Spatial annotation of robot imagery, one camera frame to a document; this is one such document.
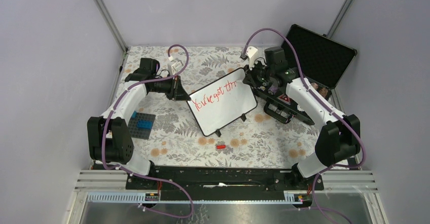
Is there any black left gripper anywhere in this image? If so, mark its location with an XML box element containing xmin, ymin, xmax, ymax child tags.
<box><xmin>151</xmin><ymin>73</ymin><xmax>191</xmax><ymax>101</ymax></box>

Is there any grey lego baseplate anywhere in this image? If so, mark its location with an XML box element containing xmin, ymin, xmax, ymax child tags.
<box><xmin>128</xmin><ymin>111</ymin><xmax>156</xmax><ymax>140</ymax></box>

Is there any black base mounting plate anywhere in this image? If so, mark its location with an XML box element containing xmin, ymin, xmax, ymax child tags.
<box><xmin>125</xmin><ymin>165</ymin><xmax>314</xmax><ymax>202</ymax></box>

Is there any small white whiteboard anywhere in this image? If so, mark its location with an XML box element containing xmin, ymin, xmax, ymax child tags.
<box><xmin>187</xmin><ymin>68</ymin><xmax>258</xmax><ymax>136</ymax></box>

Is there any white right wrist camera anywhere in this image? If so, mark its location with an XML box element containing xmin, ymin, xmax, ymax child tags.
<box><xmin>240</xmin><ymin>46</ymin><xmax>259</xmax><ymax>70</ymax></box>

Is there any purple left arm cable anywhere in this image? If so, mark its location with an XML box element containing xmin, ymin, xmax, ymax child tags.
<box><xmin>101</xmin><ymin>44</ymin><xmax>196</xmax><ymax>220</ymax></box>

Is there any floral patterned table mat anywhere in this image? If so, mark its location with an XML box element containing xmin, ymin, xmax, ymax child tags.
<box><xmin>122</xmin><ymin>46</ymin><xmax>319</xmax><ymax>168</ymax></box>

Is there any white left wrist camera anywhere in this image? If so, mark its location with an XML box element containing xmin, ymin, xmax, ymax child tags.
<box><xmin>167</xmin><ymin>56</ymin><xmax>184</xmax><ymax>75</ymax></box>

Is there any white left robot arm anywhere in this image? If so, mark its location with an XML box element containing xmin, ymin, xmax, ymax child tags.
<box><xmin>87</xmin><ymin>58</ymin><xmax>191</xmax><ymax>189</ymax></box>

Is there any pink poker chip stack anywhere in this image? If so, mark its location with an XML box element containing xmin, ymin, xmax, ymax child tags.
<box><xmin>311</xmin><ymin>83</ymin><xmax>319</xmax><ymax>90</ymax></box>

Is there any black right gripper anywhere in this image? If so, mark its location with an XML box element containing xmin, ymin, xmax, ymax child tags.
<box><xmin>243</xmin><ymin>59</ymin><xmax>274</xmax><ymax>89</ymax></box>

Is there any brown poker chip stack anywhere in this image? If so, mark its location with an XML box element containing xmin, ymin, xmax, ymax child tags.
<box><xmin>318</xmin><ymin>88</ymin><xmax>330</xmax><ymax>99</ymax></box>

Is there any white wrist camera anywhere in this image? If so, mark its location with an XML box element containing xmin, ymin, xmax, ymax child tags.
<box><xmin>167</xmin><ymin>56</ymin><xmax>184</xmax><ymax>75</ymax></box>
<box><xmin>240</xmin><ymin>46</ymin><xmax>259</xmax><ymax>70</ymax></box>

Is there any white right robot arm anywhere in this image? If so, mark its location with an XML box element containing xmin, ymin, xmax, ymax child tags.
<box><xmin>240</xmin><ymin>46</ymin><xmax>364</xmax><ymax>190</ymax></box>

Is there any black poker chip case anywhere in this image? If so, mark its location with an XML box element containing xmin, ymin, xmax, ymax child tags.
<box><xmin>253</xmin><ymin>24</ymin><xmax>357</xmax><ymax>125</ymax></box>

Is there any purple poker chip stack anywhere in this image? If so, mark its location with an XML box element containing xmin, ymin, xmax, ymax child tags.
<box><xmin>268</xmin><ymin>87</ymin><xmax>278</xmax><ymax>95</ymax></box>

